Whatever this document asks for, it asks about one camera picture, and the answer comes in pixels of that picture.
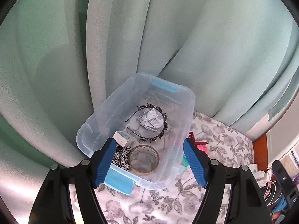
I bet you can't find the mint green curtain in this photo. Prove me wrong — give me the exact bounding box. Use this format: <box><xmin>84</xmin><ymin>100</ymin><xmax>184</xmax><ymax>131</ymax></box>
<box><xmin>1</xmin><ymin>0</ymin><xmax>298</xmax><ymax>165</ymax></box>

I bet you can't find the grey floral blanket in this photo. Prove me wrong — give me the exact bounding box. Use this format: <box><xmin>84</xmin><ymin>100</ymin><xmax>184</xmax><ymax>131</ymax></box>
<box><xmin>72</xmin><ymin>111</ymin><xmax>255</xmax><ymax>224</ymax></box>

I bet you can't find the white power strip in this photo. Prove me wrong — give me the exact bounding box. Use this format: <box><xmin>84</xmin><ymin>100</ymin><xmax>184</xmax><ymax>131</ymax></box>
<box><xmin>248</xmin><ymin>163</ymin><xmax>272</xmax><ymax>188</ymax></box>

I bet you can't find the small white box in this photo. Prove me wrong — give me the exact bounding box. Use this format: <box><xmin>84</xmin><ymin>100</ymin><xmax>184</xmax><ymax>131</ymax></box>
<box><xmin>112</xmin><ymin>131</ymin><xmax>137</xmax><ymax>147</ymax></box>

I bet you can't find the white paper ball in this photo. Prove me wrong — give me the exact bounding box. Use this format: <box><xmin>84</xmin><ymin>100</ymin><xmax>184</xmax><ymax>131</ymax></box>
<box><xmin>137</xmin><ymin>108</ymin><xmax>164</xmax><ymax>132</ymax></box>

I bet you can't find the black beaded headband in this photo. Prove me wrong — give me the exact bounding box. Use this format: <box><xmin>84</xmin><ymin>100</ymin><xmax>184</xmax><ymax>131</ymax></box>
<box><xmin>125</xmin><ymin>103</ymin><xmax>168</xmax><ymax>143</ymax></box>

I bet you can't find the clear plastic storage bin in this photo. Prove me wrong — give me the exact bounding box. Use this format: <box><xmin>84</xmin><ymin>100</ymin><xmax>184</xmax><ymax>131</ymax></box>
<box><xmin>76</xmin><ymin>73</ymin><xmax>195</xmax><ymax>195</ymax></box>

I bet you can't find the beige quilted lace cover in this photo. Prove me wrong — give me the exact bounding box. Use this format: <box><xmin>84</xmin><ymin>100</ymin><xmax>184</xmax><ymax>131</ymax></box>
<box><xmin>280</xmin><ymin>141</ymin><xmax>299</xmax><ymax>178</ymax></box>

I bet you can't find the pink hair roller clip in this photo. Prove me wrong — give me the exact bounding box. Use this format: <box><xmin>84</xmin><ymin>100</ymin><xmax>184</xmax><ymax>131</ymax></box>
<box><xmin>196</xmin><ymin>144</ymin><xmax>208</xmax><ymax>154</ymax></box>

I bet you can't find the brown packing tape roll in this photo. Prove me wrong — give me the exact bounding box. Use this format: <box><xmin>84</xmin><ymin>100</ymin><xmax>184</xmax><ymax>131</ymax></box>
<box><xmin>128</xmin><ymin>145</ymin><xmax>160</xmax><ymax>175</ymax></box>

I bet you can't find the dark red claw clip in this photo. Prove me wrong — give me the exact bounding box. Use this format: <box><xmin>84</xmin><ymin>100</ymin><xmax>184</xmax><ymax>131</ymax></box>
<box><xmin>189</xmin><ymin>131</ymin><xmax>208</xmax><ymax>146</ymax></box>

